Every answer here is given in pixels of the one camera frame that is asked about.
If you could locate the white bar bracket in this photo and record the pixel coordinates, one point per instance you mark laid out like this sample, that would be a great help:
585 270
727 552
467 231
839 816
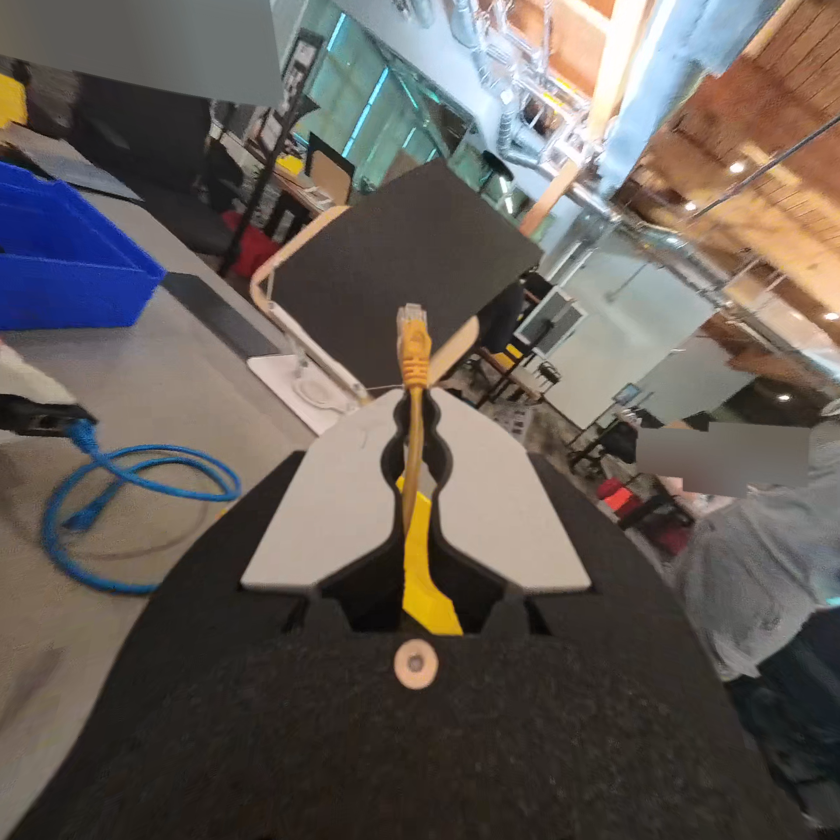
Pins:
315 351

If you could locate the yellow plastic bin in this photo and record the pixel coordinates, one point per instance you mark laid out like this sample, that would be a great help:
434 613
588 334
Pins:
423 584

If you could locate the silver ventilation duct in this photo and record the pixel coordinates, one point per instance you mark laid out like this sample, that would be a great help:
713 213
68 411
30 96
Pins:
525 141

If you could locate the clear acrylic stand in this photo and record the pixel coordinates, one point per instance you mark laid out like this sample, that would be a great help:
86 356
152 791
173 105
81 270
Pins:
321 394

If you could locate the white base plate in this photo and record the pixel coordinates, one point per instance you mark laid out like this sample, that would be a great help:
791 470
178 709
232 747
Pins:
282 380

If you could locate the printed paper sheet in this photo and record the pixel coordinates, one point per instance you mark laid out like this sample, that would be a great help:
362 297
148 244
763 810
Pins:
515 421

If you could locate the blue plastic bin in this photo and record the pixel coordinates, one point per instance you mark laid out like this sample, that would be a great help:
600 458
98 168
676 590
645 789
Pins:
65 282

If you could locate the black ethernet adapter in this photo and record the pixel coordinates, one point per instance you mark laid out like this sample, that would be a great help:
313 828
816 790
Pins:
39 417

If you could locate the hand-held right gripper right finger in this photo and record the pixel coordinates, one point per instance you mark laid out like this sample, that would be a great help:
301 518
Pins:
512 518

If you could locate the yellow box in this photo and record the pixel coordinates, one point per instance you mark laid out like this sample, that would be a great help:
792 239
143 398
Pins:
12 98

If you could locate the wood-edged black board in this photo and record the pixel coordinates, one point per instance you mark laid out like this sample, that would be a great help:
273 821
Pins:
407 249

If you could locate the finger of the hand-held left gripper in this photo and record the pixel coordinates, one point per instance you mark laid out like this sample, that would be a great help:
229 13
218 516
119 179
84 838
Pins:
26 377

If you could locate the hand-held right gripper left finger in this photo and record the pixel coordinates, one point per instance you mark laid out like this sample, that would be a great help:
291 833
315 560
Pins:
328 518

